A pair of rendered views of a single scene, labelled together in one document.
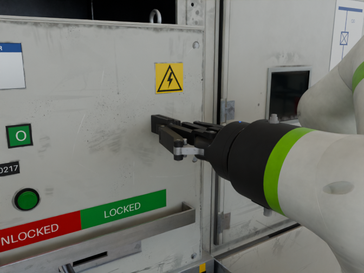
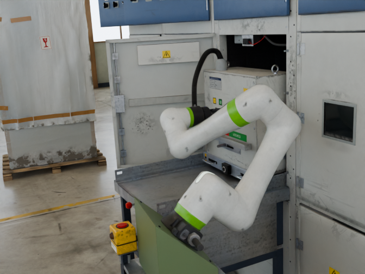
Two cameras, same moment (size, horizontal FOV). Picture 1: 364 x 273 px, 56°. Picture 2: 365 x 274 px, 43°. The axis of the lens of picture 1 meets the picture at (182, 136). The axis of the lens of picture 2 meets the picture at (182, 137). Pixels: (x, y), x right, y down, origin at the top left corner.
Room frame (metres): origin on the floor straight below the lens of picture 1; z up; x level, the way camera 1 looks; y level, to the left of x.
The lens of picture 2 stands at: (0.56, -2.15, 1.64)
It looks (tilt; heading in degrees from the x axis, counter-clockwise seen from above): 14 degrees down; 97
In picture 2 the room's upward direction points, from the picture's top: 3 degrees counter-clockwise
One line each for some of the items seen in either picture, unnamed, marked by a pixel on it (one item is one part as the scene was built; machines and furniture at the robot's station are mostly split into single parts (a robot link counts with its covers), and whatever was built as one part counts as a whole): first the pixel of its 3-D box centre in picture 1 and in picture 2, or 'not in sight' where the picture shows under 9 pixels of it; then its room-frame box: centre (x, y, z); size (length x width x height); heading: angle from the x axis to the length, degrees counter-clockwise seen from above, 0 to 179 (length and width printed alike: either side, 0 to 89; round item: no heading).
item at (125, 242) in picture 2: not in sight; (123, 237); (0.10, -0.56, 0.85); 0.08 x 0.08 x 0.10; 33
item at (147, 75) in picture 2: not in sight; (165, 101); (0.14, 0.47, 1.21); 0.63 x 0.07 x 0.74; 15
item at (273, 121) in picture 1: (272, 167); (195, 117); (0.36, -0.10, 1.23); 0.09 x 0.06 x 0.12; 123
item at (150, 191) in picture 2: not in sight; (196, 189); (0.33, 0.05, 0.82); 0.68 x 0.62 x 0.06; 33
